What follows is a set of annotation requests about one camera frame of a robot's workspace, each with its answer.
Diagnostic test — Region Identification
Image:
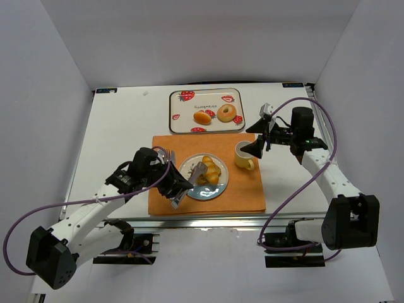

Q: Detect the twisted baguette bread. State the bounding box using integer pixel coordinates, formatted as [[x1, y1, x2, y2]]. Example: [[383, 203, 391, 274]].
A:
[[202, 155, 220, 184]]

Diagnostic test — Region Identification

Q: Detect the sliced loaf bread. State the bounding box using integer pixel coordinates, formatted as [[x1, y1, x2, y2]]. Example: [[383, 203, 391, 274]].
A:
[[197, 175, 209, 186]]

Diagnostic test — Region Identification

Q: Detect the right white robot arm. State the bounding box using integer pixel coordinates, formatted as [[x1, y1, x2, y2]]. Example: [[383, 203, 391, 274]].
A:
[[241, 104, 380, 251]]

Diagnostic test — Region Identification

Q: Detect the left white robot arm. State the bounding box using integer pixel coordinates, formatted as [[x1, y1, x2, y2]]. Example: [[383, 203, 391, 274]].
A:
[[26, 147, 207, 290]]

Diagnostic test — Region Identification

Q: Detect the yellow mug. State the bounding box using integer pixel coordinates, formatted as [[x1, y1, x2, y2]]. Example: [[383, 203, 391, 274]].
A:
[[234, 141, 255, 170]]

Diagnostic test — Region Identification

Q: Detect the ceramic plate with plant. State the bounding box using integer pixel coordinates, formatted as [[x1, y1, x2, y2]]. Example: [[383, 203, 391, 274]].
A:
[[179, 153, 229, 201]]

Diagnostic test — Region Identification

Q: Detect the silver knife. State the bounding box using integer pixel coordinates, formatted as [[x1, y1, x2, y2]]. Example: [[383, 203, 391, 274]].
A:
[[170, 150, 175, 164]]

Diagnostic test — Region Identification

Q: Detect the glazed bagel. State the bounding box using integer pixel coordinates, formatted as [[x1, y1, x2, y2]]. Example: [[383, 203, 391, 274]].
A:
[[217, 104, 237, 122]]

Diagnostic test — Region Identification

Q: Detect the orange cloth placemat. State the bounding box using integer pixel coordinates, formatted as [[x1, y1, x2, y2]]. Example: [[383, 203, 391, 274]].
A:
[[148, 133, 266, 216]]

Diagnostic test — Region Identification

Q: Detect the round orange bun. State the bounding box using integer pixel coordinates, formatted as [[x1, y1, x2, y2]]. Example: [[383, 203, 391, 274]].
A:
[[193, 111, 211, 125]]

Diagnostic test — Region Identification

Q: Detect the strawberry pattern tray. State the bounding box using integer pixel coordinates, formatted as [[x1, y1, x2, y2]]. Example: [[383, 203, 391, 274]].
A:
[[169, 88, 246, 134]]

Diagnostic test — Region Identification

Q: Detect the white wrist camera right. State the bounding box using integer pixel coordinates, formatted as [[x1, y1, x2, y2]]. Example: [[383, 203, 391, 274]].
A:
[[259, 103, 273, 118]]

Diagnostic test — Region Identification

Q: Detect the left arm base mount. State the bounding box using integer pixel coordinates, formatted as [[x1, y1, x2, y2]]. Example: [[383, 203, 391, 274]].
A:
[[93, 219, 160, 265]]

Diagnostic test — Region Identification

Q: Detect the aluminium frame rail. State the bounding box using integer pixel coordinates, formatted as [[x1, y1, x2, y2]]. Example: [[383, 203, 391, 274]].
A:
[[107, 213, 329, 236]]

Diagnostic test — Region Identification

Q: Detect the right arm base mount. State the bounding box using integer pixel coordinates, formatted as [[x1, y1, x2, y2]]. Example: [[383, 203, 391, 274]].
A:
[[261, 220, 325, 269]]

